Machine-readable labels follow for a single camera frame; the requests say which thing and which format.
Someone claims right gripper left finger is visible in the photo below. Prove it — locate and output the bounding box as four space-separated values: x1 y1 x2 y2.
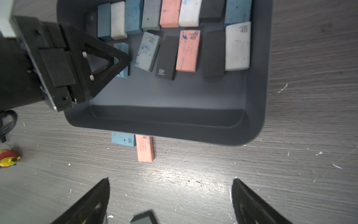
52 178 110 224

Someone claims pink eraser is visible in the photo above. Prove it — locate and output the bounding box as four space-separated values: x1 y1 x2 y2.
159 0 182 28
176 30 201 72
136 134 155 162

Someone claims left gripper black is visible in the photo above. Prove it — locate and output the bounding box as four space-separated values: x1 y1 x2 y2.
11 16 130 112

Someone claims dark grey storage tray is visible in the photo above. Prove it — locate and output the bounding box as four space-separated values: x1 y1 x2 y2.
64 1 274 146

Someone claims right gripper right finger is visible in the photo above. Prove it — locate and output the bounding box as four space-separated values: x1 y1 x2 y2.
231 178 291 224

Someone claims blue eraser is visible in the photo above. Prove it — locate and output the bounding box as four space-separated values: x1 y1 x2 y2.
224 0 252 27
113 42 130 78
98 3 112 40
125 0 144 35

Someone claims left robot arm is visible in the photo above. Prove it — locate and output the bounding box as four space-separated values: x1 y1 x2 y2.
1 16 130 142

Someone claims black eraser pair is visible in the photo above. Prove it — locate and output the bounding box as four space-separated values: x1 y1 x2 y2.
202 31 226 77
155 36 179 81

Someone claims teal eraser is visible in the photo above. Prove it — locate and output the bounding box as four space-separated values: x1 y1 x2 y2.
112 132 136 147

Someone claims grey-blue eraser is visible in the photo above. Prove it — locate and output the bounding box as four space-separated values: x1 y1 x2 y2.
135 32 161 72

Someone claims red yellow toy fish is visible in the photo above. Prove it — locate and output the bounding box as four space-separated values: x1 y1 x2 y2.
0 149 21 169

